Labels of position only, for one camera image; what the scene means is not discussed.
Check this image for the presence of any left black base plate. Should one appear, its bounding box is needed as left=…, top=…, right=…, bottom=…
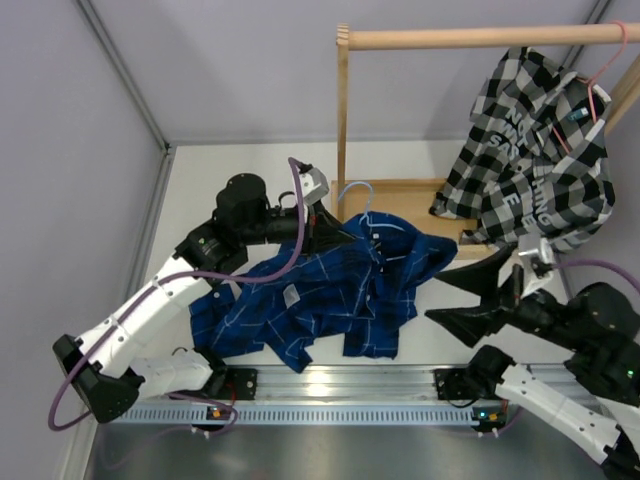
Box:
left=218, top=366, right=258, bottom=401

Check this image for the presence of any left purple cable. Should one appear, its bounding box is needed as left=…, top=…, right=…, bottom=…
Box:
left=47, top=157, right=314, bottom=435

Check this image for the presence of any wooden clothes rack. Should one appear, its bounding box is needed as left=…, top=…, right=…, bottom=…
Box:
left=332, top=23, right=639, bottom=240

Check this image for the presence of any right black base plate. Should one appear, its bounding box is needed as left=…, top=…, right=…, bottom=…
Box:
left=433, top=367, right=481, bottom=402

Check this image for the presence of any blue wire hanger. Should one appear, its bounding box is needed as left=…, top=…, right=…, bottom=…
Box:
left=336, top=180, right=406, bottom=247

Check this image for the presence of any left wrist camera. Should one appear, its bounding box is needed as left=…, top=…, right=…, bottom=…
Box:
left=299, top=167, right=330, bottom=206

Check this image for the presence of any aluminium mounting rail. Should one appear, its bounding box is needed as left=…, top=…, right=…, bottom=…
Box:
left=139, top=363, right=591, bottom=401

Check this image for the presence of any black white checkered shirt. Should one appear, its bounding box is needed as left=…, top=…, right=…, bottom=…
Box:
left=429, top=47, right=615, bottom=252

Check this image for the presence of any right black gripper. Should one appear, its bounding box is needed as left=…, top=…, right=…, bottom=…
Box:
left=423, top=245, right=586, bottom=350

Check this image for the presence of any slotted grey cable duct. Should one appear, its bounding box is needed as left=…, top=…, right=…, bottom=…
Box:
left=116, top=402, right=480, bottom=426

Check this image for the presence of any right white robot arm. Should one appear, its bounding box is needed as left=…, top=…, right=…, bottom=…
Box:
left=425, top=239, right=639, bottom=479

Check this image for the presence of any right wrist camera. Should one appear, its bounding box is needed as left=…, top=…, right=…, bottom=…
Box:
left=517, top=233, right=554, bottom=298

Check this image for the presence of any pink wire hanger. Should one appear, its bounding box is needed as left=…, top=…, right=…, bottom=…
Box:
left=552, top=20, right=629, bottom=155

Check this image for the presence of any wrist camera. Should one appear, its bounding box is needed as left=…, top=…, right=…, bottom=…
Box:
left=299, top=167, right=330, bottom=206
left=517, top=233, right=554, bottom=298

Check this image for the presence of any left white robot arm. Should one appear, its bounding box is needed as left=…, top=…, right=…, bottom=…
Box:
left=53, top=162, right=355, bottom=423

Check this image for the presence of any blue plaid shirt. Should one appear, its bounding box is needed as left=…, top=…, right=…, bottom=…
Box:
left=189, top=211, right=458, bottom=373

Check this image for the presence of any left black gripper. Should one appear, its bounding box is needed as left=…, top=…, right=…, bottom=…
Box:
left=240, top=199, right=355, bottom=260

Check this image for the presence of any grey corner frame post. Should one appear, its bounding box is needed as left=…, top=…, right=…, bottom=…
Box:
left=74, top=0, right=174, bottom=151

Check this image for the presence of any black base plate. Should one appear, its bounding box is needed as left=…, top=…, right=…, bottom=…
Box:
left=218, top=366, right=258, bottom=401
left=433, top=367, right=481, bottom=402

